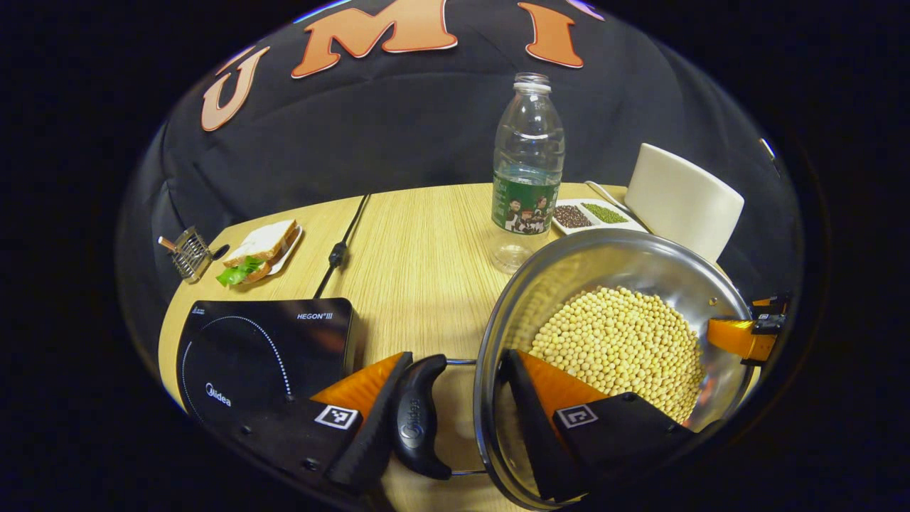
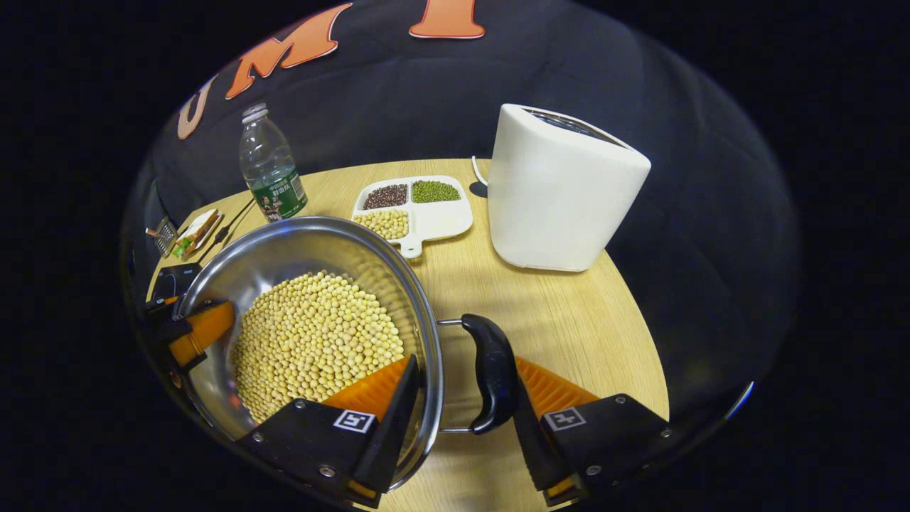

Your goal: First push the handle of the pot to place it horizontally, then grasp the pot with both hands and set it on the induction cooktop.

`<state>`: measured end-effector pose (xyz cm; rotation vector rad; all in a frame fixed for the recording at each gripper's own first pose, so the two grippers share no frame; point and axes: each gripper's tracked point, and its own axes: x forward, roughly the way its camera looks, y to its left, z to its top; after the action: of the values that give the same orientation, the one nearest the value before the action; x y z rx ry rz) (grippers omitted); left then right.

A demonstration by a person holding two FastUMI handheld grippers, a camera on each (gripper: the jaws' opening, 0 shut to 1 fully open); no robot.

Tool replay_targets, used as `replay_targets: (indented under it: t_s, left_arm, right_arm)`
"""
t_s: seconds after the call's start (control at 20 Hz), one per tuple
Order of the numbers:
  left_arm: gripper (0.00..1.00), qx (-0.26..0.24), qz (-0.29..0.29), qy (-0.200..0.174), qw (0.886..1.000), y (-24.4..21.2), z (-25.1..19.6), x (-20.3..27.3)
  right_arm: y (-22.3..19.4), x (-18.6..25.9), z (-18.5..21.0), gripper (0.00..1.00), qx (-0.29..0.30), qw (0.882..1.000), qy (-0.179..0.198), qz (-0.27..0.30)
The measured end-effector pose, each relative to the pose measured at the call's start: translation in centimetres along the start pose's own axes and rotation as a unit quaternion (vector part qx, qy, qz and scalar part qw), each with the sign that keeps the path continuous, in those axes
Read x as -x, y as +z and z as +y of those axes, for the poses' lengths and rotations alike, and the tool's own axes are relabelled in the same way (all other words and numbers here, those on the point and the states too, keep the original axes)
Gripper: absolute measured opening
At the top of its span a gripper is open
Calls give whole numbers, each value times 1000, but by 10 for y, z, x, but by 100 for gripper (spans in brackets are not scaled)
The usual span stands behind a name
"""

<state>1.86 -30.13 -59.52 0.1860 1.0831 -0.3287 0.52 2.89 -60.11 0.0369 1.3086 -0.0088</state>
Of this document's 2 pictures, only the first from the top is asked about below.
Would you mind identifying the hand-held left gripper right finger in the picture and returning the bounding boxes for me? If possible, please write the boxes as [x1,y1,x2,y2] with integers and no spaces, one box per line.
[501,348,701,502]

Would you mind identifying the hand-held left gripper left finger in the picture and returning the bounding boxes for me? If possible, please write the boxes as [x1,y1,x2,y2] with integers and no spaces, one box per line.
[213,351,414,495]

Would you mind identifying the black induction cooktop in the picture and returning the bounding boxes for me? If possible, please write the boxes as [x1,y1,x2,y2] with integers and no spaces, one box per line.
[174,297,360,442]

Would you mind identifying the steel pot with black handle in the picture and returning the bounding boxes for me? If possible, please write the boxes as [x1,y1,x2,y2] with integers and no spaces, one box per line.
[395,228,756,511]

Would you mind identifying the soybeans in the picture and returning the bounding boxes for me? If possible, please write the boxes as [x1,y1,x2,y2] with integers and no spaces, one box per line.
[530,286,706,425]

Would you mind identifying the white box appliance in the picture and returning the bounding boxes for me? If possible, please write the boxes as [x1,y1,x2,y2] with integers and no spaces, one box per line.
[624,142,746,264]

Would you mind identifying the white divided bean dish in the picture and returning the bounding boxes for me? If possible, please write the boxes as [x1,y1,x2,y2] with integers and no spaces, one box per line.
[551,199,649,236]

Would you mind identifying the small white plate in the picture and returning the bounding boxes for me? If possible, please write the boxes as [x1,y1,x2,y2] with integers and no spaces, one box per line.
[267,224,304,277]

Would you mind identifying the white spoon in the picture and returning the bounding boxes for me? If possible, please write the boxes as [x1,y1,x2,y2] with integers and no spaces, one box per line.
[585,181,635,215]

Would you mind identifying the sandwich with lettuce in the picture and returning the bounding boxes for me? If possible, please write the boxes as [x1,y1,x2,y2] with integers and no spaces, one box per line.
[215,219,299,287]

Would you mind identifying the clear plastic bottle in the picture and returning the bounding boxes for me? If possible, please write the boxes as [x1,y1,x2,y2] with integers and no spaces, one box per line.
[491,71,567,275]

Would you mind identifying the black power cable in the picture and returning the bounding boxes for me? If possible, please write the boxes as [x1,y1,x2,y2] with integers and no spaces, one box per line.
[313,193,372,299]

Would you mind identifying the metal wire holder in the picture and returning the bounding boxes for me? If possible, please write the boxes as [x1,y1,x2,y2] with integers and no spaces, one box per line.
[158,226,214,284]

